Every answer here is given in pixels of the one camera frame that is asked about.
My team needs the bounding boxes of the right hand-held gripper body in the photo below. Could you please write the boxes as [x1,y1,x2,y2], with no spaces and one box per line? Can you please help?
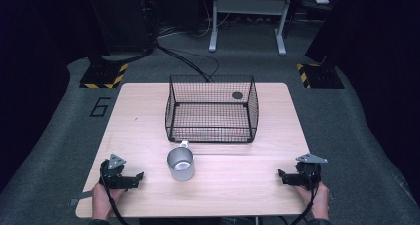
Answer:
[294,152,329,191]

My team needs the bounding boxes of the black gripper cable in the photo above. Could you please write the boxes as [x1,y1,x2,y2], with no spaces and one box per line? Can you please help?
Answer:
[289,181,321,225]
[99,171,131,225]

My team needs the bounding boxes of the white metal stand frame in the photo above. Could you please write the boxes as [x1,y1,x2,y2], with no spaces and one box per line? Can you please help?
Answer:
[208,0,295,56]

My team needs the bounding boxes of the person's left hand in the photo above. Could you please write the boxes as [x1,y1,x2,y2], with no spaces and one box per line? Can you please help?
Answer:
[91,181,127,221]

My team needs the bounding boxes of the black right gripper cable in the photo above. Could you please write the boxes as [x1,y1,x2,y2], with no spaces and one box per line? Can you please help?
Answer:
[289,181,321,225]

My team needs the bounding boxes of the black cabinet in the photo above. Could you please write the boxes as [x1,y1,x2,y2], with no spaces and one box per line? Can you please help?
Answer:
[84,0,156,64]

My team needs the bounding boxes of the black striped stand base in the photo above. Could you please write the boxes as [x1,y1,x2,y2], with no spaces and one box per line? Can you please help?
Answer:
[295,62,346,90]
[79,61,130,90]

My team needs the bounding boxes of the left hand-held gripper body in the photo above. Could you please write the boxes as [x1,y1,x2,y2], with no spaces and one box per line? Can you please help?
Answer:
[99,153,133,190]

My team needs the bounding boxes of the grey metal cup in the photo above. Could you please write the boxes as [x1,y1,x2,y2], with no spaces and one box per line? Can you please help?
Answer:
[165,139,196,182]

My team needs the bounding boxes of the black floor cables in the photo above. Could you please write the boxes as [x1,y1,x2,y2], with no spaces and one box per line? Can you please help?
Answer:
[154,40,221,83]

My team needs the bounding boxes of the person's right hand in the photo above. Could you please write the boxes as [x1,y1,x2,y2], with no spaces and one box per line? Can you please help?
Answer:
[294,181,331,221]

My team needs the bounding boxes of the grey strap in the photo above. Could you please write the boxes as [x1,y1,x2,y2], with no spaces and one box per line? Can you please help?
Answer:
[68,190,94,207]

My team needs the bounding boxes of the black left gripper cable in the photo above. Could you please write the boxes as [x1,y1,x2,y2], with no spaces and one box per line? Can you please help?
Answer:
[99,171,131,225]

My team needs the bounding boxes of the black wire basket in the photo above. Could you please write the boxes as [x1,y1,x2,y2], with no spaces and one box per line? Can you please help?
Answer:
[164,74,260,144]

